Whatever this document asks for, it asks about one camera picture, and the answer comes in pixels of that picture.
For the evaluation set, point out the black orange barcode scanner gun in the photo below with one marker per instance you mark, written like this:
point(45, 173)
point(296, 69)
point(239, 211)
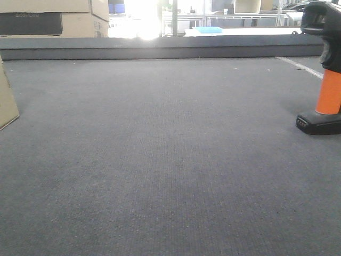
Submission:
point(322, 19)

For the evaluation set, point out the grey raised carpet ledge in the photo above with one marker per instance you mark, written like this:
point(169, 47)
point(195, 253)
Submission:
point(239, 46)

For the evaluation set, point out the white tape strip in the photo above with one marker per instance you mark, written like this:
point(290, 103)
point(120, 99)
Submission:
point(302, 67)

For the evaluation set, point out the blue flat foam pad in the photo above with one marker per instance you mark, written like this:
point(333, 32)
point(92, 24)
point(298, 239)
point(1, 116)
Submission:
point(208, 30)

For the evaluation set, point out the large cardboard box stack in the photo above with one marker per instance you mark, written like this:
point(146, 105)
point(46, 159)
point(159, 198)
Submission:
point(80, 19)

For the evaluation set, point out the black box with lettering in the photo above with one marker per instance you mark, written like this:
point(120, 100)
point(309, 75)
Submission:
point(21, 23)

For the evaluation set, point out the grey vertical pillar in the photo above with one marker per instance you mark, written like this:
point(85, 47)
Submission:
point(174, 18)

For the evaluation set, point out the brown cardboard package box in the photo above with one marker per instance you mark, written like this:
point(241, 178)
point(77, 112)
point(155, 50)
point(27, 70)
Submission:
point(9, 108)

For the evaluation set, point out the beige open bin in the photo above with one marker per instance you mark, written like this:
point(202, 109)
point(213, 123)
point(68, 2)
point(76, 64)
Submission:
point(247, 6)

